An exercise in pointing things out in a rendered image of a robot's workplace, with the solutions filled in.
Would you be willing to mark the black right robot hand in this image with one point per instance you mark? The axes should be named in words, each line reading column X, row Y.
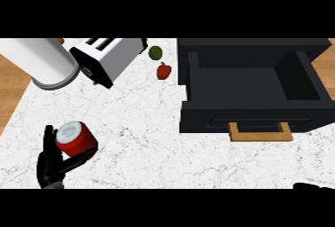
column 312, row 186

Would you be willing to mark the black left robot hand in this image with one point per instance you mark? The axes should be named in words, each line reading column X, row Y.
column 48, row 167

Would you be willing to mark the red can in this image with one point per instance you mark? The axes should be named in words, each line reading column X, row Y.
column 76, row 142

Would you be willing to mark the dark grey drawer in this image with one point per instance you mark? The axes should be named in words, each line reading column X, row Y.
column 257, row 97

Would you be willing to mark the white toaster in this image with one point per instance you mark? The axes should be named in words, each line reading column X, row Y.
column 107, row 60

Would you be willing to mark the red bell pepper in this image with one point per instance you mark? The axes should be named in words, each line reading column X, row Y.
column 164, row 71

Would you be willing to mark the green lime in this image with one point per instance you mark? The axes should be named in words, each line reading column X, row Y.
column 155, row 52

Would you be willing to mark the dark grey cabinet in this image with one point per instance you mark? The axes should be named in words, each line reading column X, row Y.
column 253, row 48

